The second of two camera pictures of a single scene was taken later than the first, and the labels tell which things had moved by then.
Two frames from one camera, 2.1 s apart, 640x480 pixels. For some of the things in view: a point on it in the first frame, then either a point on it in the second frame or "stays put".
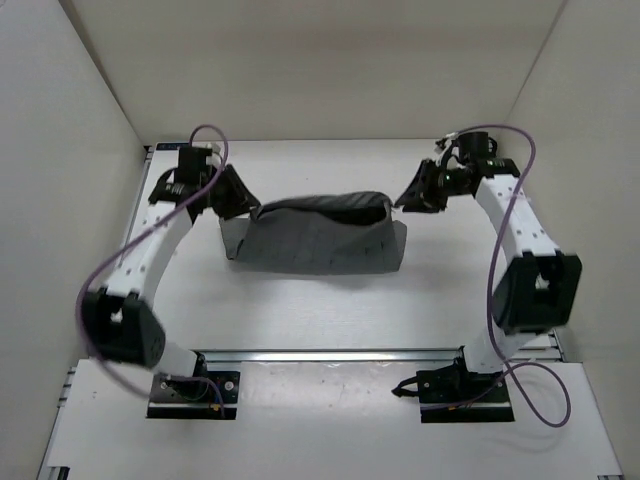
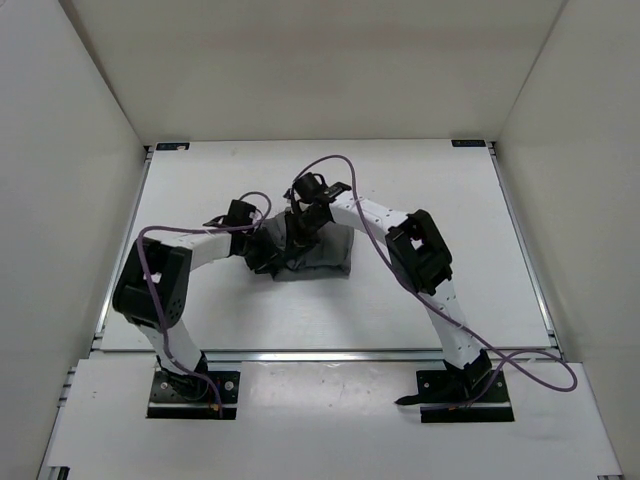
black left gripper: x=236 y=205 -> x=268 y=254
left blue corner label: x=170 y=146 stays put
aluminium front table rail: x=367 y=354 stays put
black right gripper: x=420 y=197 -> x=296 y=241
